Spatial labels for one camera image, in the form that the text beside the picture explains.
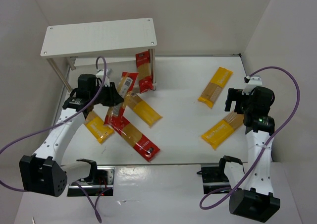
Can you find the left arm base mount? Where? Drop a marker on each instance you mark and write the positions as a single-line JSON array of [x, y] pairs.
[[102, 184]]

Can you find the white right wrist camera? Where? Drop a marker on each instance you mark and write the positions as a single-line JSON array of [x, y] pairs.
[[251, 82]]

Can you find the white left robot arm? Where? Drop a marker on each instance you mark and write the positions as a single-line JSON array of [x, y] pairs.
[[42, 172]]

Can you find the yellow pasta bag upper right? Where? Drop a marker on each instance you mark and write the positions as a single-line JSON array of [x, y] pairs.
[[213, 89]]

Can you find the yellow Pastatime pasta bag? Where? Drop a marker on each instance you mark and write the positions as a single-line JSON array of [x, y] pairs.
[[223, 129]]

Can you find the red pasta bag front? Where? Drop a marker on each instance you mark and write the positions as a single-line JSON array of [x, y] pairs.
[[136, 139]]

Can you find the yellow pasta bag centre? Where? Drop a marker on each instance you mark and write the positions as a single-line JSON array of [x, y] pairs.
[[144, 111]]

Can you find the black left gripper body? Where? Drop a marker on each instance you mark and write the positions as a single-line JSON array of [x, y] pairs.
[[109, 95]]

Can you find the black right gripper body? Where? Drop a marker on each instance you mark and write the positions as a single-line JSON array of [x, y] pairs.
[[234, 99]]

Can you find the white two-tier shelf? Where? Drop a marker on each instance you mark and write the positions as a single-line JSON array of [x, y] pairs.
[[108, 38]]

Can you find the red pasta bag on shelf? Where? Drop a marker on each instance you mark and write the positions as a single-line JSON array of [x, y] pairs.
[[144, 74]]

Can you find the red pasta bag label side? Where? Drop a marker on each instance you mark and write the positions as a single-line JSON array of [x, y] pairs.
[[114, 114]]

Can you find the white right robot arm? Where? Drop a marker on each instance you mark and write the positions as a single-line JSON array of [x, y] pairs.
[[253, 195]]

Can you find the yellow pasta bag far left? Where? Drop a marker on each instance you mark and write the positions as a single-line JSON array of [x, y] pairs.
[[97, 128]]

